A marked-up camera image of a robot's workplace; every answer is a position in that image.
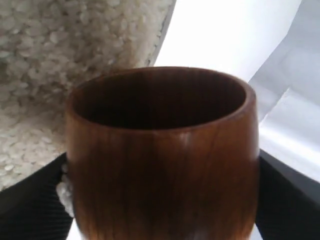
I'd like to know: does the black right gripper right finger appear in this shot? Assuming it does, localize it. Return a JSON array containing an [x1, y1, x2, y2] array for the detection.
[[255, 151, 320, 240]]

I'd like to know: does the cream ceramic rice bowl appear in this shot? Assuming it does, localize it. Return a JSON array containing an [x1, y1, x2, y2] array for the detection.
[[0, 0, 176, 190]]

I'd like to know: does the white backdrop curtain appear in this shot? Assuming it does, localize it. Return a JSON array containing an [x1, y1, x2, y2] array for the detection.
[[246, 0, 320, 180]]

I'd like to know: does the brown wooden cup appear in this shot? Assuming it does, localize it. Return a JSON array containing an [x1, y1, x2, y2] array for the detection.
[[66, 66, 260, 240]]

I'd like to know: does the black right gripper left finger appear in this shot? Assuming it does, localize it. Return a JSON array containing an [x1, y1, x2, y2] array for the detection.
[[0, 154, 73, 240]]

